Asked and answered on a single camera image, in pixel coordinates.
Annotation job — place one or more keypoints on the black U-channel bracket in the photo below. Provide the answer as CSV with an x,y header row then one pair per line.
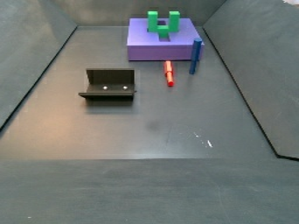
x,y
110,83

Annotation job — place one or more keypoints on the purple base board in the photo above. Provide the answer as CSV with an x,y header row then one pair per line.
x,y
146,47

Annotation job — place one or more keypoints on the red cylindrical peg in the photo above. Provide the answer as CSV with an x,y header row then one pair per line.
x,y
169,72

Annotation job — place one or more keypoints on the green U-shaped block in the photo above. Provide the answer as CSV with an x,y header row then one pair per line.
x,y
163,29

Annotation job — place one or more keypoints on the blue cylindrical peg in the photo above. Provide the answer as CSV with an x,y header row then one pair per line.
x,y
195,54

